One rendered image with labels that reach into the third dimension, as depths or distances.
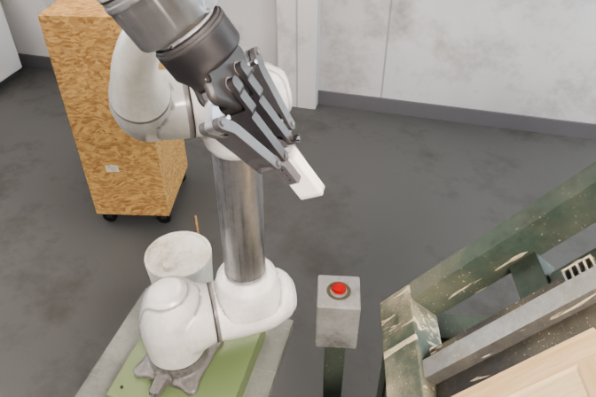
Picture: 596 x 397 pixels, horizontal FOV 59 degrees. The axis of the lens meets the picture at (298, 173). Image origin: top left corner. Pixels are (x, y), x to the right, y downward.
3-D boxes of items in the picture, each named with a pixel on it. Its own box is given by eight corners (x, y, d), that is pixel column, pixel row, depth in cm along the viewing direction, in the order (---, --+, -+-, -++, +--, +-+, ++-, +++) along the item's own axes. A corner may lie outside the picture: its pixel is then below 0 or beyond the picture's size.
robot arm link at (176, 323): (144, 327, 143) (129, 272, 129) (210, 311, 147) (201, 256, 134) (148, 379, 130) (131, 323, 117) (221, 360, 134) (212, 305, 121)
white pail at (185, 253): (175, 276, 274) (161, 207, 246) (229, 287, 268) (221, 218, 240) (145, 323, 249) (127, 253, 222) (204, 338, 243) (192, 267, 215)
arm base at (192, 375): (123, 389, 134) (119, 377, 131) (168, 322, 151) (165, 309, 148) (186, 411, 129) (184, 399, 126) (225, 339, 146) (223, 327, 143)
